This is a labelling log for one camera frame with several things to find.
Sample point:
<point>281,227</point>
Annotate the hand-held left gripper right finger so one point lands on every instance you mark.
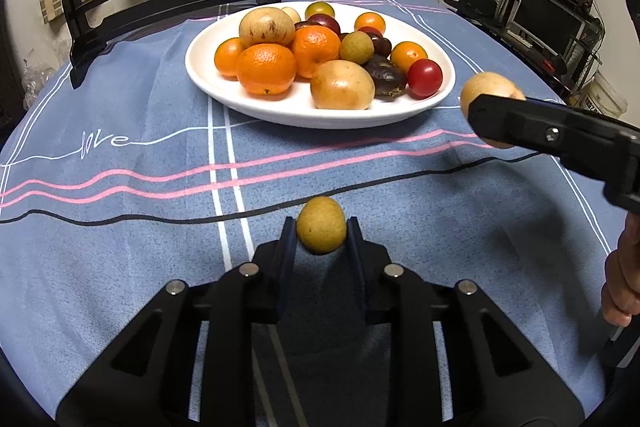
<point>357,267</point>

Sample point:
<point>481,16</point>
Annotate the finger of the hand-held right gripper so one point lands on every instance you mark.
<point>525,122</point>

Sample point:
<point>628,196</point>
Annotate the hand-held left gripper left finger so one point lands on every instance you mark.
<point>286,267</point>

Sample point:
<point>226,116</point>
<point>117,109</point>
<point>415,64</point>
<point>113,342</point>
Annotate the pale yellow round fruit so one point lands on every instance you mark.
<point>291,14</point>
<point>487,84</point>

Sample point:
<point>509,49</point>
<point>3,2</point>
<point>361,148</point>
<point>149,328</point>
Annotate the small tan longan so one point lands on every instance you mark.
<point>321,227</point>
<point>356,47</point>

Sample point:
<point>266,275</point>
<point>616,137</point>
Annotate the small red cherry tomato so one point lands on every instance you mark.
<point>425,78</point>

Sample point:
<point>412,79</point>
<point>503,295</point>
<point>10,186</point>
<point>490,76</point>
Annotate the small smooth orange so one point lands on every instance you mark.
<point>409,54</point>
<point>370,21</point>
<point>226,57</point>

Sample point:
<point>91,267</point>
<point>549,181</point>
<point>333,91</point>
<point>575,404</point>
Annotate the dark purple plum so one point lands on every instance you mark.
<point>382,46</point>

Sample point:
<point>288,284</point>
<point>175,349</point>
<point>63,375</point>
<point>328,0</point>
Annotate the small red fruit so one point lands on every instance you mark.
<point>371,31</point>

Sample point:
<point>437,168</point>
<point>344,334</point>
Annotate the large tan round fruit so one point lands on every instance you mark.
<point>342,85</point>

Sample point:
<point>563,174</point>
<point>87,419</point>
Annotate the large orange tangerine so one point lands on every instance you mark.
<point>316,49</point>
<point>265,69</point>

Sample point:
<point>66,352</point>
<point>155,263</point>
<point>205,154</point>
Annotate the white oval plate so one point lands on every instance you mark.
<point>210,77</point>

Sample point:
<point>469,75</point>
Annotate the dark red plum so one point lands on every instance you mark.
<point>301,26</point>
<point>324,23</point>

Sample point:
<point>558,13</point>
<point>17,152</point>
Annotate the greenish yellow orange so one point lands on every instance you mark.
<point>320,9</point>

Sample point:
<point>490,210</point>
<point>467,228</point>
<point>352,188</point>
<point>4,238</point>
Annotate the spotted tan round fruit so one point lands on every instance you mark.
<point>265,27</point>

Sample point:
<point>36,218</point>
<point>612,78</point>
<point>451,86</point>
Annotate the person's right hand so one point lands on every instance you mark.
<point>622,282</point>

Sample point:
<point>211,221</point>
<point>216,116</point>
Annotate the white plastic bucket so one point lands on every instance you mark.
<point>605,99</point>

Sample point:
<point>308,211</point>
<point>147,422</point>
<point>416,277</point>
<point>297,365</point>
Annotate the black computer desk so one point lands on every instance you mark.
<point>587,42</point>

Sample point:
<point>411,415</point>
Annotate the computer monitor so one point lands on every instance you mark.
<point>545,17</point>

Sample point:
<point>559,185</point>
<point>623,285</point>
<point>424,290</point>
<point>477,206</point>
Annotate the black hat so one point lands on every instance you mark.
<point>472,2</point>

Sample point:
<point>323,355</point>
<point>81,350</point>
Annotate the blue striped tablecloth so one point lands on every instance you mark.
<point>125,232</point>

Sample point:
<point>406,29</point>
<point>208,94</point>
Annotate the clear plastic bags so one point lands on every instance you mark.
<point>36,84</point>

